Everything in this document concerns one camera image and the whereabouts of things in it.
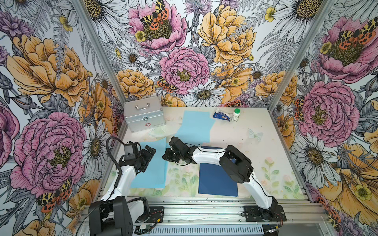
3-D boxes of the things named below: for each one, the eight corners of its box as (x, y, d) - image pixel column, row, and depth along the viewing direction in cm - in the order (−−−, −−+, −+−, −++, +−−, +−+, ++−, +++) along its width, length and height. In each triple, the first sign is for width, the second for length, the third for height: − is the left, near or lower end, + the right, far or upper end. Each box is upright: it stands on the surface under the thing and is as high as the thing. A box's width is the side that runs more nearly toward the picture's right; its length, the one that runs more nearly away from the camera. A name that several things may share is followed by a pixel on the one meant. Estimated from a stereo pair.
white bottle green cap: (232, 122, 116) (235, 113, 108) (231, 117, 120) (233, 108, 112) (237, 122, 116) (241, 113, 109) (236, 117, 120) (239, 108, 112)
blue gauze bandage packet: (213, 117, 119) (213, 115, 117) (214, 113, 121) (215, 111, 120) (229, 121, 116) (230, 119, 114) (230, 117, 119) (231, 115, 117)
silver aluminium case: (132, 135, 109) (124, 119, 96) (130, 113, 123) (123, 97, 110) (166, 127, 114) (162, 111, 101) (161, 107, 128) (157, 91, 115)
